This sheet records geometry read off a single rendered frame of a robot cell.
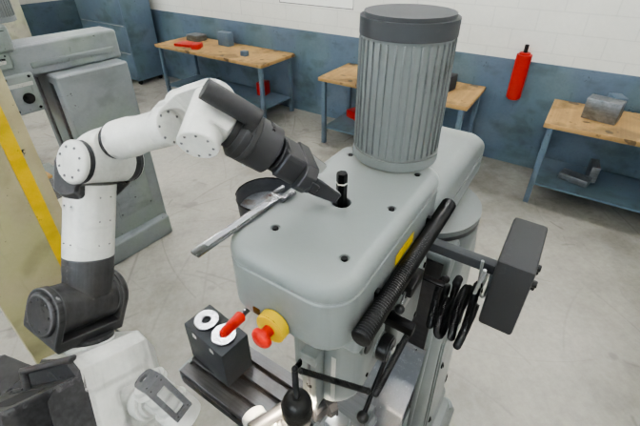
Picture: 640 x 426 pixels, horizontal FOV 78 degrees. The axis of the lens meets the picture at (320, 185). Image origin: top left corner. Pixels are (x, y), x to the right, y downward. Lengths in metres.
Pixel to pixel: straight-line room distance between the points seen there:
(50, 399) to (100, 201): 0.33
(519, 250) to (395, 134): 0.40
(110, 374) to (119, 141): 0.43
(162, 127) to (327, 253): 0.34
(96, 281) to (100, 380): 0.18
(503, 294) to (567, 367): 2.19
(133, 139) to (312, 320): 0.42
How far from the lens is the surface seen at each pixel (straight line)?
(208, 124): 0.62
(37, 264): 2.53
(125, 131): 0.74
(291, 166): 0.67
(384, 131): 0.85
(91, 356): 0.89
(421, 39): 0.79
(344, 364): 0.98
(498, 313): 1.08
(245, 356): 1.62
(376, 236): 0.70
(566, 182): 4.67
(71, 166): 0.80
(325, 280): 0.62
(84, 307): 0.87
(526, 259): 1.01
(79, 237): 0.85
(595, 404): 3.11
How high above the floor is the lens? 2.34
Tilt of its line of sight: 33 degrees down
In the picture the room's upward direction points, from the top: straight up
